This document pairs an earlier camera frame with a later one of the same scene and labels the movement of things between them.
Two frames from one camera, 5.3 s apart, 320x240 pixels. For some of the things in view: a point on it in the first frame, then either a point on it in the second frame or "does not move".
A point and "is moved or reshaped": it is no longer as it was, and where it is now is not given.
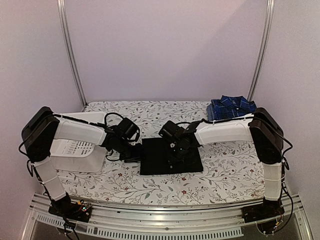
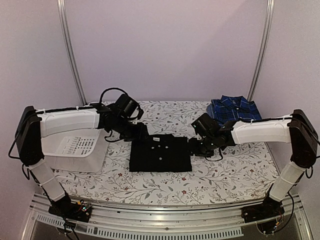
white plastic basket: [78, 157] does not move
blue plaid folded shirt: [229, 106] does not move
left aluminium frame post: [62, 16] does not move
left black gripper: [136, 157] to [140, 134]
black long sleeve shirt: [155, 154] is moved or reshaped
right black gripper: [176, 160] to [193, 149]
